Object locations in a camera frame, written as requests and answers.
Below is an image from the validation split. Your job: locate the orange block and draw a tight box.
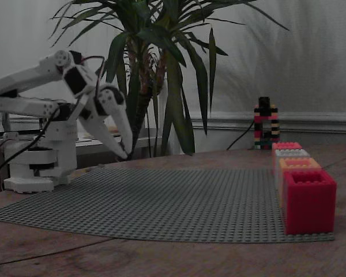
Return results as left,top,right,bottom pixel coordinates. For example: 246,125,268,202
277,158,324,209

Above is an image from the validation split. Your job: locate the multicolour Lego camera tower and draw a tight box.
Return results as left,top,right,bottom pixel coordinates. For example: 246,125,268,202
253,96,279,151

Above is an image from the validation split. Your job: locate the thin dark table cable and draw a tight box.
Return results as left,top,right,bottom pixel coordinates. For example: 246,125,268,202
0,235,114,267

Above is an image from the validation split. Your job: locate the large pink block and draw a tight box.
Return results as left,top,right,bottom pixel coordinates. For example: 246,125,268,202
271,141,303,167

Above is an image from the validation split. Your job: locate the grey studded baseplate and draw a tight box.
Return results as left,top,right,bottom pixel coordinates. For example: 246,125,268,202
0,167,336,244

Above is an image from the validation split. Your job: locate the grey block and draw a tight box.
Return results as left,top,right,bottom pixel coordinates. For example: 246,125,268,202
273,148,311,183

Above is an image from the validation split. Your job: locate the black camera tower cable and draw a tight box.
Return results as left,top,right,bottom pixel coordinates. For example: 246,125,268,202
225,120,256,151

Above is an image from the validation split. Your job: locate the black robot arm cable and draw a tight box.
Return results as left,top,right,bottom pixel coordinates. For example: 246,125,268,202
0,107,62,189

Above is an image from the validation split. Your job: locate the large yucca house plant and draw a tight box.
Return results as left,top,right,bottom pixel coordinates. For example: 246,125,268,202
48,0,291,157

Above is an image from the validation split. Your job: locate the red block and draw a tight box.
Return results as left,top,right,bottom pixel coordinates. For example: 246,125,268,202
283,170,337,235

